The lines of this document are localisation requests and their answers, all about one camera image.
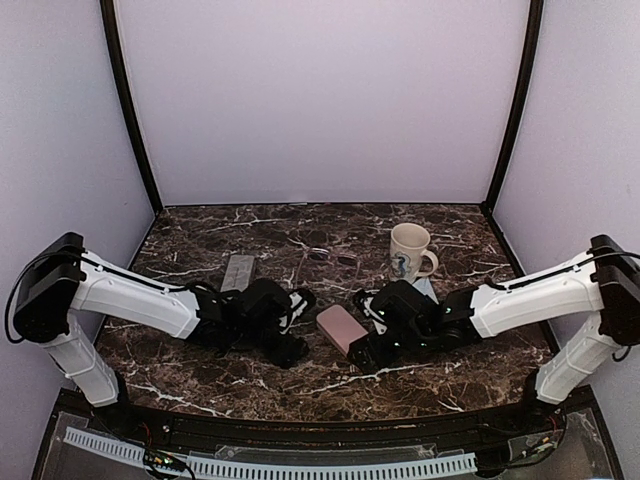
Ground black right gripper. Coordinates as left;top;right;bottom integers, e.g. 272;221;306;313
347;327;432;375

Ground pink glasses case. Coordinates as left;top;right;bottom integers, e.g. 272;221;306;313
316;305;368;356

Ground grey glasses case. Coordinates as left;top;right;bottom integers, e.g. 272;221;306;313
220;254;256;292

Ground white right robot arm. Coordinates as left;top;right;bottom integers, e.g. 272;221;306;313
347;235;639;434

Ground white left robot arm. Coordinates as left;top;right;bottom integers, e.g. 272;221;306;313
4;232;316;436

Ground light blue cloth near mug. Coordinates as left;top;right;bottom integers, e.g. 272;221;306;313
412;277;438;304

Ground cream ceramic mug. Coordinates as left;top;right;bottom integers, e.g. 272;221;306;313
389;223;439;283

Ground black front rail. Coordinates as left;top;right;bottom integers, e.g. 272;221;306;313
164;414;482;450

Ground clear frame dark-lens sunglasses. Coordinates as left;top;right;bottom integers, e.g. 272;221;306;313
290;239;361;293

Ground white slotted cable duct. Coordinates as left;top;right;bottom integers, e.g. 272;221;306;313
63;427;477;479

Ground black right corner post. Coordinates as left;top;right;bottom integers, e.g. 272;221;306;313
481;0;545;217

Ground black corner post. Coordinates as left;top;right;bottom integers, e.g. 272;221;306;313
99;0;164;216
481;0;545;217

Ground black left corner post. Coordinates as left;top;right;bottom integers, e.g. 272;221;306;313
99;0;164;216

